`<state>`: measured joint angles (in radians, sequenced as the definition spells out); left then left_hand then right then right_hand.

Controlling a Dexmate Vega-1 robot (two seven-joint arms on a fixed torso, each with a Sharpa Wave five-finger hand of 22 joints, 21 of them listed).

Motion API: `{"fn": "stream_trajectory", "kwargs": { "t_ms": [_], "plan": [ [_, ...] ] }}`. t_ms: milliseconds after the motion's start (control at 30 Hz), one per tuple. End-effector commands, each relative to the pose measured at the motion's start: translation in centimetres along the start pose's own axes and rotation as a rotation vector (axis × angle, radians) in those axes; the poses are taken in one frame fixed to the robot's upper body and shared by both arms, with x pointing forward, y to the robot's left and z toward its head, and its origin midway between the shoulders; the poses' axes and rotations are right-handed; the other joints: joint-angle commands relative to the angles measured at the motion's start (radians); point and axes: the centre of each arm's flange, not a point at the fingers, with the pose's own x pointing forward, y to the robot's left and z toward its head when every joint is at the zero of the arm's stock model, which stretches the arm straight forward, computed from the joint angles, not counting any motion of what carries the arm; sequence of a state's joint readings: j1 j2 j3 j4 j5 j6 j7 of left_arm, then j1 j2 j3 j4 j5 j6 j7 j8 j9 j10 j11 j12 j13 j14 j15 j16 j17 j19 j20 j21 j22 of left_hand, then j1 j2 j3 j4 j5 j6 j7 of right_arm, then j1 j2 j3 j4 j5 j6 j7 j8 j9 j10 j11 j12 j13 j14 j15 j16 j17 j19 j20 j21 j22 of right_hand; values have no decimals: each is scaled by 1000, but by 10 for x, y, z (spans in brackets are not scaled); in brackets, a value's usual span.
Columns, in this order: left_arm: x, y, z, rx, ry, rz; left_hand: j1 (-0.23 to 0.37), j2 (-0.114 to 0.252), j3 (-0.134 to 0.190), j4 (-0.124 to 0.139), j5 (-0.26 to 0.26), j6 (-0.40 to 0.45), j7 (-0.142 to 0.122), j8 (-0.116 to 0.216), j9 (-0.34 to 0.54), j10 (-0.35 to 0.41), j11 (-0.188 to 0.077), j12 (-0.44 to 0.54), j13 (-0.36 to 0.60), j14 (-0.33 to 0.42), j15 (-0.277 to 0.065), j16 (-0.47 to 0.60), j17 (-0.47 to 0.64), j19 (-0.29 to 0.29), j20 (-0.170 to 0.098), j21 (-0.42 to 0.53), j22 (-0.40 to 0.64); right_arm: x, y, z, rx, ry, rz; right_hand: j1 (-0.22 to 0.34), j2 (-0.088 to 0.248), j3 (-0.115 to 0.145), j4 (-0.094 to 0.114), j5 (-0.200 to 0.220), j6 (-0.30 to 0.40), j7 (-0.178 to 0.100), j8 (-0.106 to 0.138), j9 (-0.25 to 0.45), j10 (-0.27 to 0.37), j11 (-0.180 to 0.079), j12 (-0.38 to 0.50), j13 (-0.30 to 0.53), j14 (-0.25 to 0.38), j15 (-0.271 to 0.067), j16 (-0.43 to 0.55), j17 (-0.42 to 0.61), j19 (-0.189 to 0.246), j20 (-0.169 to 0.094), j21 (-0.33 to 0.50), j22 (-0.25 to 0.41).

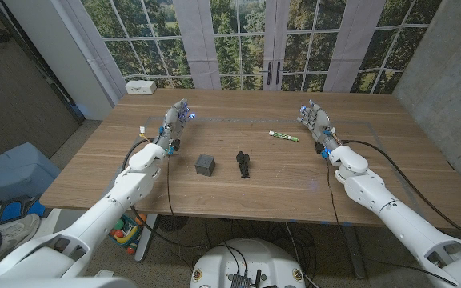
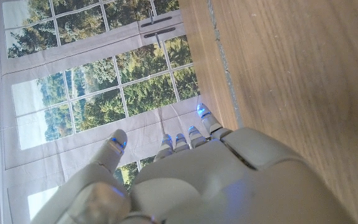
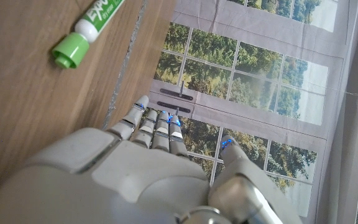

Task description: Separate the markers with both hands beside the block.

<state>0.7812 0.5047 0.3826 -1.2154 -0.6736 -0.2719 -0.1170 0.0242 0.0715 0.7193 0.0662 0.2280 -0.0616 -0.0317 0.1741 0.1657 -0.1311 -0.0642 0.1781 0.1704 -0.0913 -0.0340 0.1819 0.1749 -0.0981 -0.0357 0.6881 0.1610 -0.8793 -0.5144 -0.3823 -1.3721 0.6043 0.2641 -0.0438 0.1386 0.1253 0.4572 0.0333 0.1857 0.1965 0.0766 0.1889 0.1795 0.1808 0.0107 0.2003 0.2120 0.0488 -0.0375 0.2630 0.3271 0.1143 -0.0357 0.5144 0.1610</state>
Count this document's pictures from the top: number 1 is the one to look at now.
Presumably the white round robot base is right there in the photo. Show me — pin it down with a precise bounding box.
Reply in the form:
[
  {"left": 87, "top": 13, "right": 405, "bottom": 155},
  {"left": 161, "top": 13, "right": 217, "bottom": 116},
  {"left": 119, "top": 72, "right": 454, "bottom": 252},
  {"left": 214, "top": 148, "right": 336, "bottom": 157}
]
[{"left": 189, "top": 238, "right": 307, "bottom": 288}]

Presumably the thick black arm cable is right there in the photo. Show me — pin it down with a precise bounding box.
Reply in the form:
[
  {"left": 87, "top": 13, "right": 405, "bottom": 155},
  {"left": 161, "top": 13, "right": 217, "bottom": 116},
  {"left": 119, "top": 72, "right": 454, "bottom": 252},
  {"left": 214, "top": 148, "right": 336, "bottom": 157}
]
[
  {"left": 121, "top": 137, "right": 210, "bottom": 251},
  {"left": 340, "top": 138, "right": 461, "bottom": 246}
]

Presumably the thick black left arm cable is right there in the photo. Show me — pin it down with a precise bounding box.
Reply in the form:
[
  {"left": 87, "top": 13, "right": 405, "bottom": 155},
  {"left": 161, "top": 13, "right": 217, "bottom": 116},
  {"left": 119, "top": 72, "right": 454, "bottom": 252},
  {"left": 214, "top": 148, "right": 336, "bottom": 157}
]
[{"left": 121, "top": 137, "right": 210, "bottom": 251}]

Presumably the thin black left wrist cable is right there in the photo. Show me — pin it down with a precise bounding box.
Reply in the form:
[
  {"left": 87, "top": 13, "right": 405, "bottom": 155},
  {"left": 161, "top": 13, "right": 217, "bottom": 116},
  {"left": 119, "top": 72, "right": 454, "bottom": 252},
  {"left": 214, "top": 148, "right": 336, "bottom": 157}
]
[{"left": 166, "top": 154, "right": 175, "bottom": 217}]

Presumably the white box device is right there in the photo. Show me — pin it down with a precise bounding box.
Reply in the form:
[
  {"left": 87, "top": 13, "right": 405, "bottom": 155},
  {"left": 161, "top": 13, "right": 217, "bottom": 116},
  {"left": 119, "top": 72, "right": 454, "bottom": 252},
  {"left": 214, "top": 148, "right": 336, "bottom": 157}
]
[{"left": 125, "top": 79, "right": 158, "bottom": 96}]

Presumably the printed window forest backdrop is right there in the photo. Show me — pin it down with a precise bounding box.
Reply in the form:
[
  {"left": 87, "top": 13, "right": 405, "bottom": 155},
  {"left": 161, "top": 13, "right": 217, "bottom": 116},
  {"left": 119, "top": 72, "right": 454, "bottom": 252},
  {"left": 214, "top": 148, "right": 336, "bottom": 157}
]
[{"left": 60, "top": 0, "right": 443, "bottom": 95}]

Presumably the white robot torso edge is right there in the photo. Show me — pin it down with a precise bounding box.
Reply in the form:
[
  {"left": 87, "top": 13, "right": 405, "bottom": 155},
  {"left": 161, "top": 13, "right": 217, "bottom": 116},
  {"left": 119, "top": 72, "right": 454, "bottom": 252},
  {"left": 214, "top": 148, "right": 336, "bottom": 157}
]
[{"left": 0, "top": 277, "right": 138, "bottom": 288}]

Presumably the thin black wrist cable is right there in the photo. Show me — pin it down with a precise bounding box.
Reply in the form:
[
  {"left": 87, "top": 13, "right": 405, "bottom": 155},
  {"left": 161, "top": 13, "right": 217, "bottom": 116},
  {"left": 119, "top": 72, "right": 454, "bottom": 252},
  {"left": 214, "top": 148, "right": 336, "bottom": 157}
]
[
  {"left": 324, "top": 158, "right": 340, "bottom": 227},
  {"left": 166, "top": 154, "right": 175, "bottom": 217}
]

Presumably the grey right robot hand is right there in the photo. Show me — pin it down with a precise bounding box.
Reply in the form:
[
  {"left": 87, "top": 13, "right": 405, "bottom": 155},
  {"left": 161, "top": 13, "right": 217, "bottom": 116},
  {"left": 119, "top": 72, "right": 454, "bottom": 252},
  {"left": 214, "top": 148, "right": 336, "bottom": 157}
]
[{"left": 296, "top": 99, "right": 342, "bottom": 155}]

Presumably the grey table leg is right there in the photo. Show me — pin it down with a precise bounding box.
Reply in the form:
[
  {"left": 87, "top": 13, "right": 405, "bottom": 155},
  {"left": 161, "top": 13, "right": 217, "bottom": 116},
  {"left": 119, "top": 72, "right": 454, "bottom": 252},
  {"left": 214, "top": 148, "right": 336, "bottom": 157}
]
[
  {"left": 134, "top": 214, "right": 159, "bottom": 263},
  {"left": 340, "top": 224, "right": 367, "bottom": 280}
]

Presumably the teal basket of toys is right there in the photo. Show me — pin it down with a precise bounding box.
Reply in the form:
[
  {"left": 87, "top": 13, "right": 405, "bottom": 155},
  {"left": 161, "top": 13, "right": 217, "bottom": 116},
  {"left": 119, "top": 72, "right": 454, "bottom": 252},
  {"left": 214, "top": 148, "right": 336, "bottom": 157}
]
[{"left": 108, "top": 213, "right": 148, "bottom": 256}]

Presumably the round black floor fan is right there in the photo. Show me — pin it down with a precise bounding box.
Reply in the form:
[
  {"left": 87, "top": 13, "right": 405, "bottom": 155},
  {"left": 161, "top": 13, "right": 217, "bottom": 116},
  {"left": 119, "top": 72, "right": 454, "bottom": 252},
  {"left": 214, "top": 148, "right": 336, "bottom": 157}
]
[{"left": 157, "top": 214, "right": 190, "bottom": 234}]

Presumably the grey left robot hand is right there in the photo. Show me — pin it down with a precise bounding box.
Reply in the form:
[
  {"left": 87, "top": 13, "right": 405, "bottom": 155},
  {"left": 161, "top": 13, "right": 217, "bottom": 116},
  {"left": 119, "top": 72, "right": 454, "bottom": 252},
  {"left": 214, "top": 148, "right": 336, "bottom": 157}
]
[{"left": 153, "top": 98, "right": 197, "bottom": 155}]

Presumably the dark grey cube block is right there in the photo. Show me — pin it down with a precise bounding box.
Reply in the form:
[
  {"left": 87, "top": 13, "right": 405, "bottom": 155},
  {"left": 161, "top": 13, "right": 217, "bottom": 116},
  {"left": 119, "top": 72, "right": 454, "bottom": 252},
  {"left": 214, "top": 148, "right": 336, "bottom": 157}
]
[{"left": 194, "top": 153, "right": 217, "bottom": 178}]

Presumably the green white marker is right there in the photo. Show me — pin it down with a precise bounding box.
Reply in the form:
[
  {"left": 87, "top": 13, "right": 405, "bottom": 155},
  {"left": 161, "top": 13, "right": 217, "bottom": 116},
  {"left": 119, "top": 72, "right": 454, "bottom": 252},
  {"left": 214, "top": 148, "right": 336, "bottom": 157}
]
[{"left": 268, "top": 130, "right": 300, "bottom": 143}]

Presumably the blue grey bin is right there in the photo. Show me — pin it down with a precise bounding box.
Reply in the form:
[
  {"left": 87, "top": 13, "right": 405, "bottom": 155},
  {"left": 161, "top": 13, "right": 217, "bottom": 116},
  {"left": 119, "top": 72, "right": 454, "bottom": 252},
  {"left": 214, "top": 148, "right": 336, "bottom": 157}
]
[{"left": 0, "top": 142, "right": 62, "bottom": 201}]

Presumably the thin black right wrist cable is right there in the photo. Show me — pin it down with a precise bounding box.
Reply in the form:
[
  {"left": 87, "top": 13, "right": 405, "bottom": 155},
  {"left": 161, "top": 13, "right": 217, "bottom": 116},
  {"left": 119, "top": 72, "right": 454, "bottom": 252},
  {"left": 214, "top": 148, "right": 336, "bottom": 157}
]
[{"left": 324, "top": 158, "right": 340, "bottom": 227}]

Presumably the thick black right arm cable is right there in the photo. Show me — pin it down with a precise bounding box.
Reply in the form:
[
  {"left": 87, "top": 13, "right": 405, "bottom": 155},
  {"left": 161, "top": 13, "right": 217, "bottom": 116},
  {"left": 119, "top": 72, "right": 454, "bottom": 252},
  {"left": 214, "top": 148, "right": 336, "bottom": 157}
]
[{"left": 340, "top": 138, "right": 461, "bottom": 246}]

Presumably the grey sneaker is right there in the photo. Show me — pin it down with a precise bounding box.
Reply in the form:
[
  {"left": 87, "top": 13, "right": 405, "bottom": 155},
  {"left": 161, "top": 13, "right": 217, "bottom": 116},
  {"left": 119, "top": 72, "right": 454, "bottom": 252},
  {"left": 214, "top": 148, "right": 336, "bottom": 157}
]
[{"left": 0, "top": 213, "right": 42, "bottom": 269}]

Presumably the blue black pad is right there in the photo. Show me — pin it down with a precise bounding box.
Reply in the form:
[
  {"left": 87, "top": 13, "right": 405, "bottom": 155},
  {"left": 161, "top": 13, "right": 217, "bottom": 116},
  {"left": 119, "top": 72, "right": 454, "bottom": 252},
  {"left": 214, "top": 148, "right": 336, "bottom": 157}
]
[{"left": 0, "top": 195, "right": 47, "bottom": 225}]

